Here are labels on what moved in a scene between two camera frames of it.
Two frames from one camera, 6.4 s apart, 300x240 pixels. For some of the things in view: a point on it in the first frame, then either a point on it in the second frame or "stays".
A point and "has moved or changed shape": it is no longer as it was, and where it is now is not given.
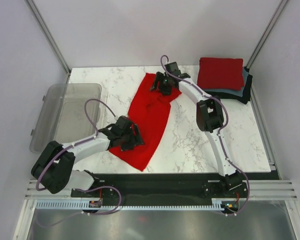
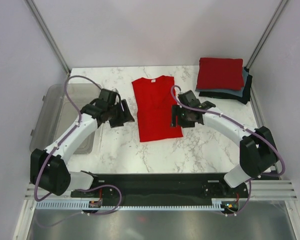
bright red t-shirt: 149,110 has moved or changed shape
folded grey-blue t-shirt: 239,93 stays
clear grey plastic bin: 61,117 stays
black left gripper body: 129,141 → 117,116
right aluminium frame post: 281,6 stays
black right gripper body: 164,85 → 183,118
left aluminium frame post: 49,35 stays
